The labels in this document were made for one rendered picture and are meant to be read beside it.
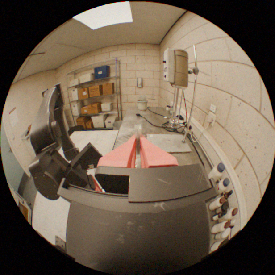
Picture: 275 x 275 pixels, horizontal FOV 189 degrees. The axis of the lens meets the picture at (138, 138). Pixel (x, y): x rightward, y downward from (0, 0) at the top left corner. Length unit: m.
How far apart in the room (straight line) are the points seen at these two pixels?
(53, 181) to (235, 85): 0.73
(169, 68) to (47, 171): 0.54
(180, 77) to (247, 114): 0.40
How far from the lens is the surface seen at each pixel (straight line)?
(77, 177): 0.22
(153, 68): 2.58
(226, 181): 0.48
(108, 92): 2.30
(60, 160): 0.23
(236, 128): 0.58
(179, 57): 0.52
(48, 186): 0.17
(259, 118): 0.53
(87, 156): 0.21
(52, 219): 0.59
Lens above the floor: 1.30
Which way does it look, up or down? 36 degrees down
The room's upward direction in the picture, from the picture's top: straight up
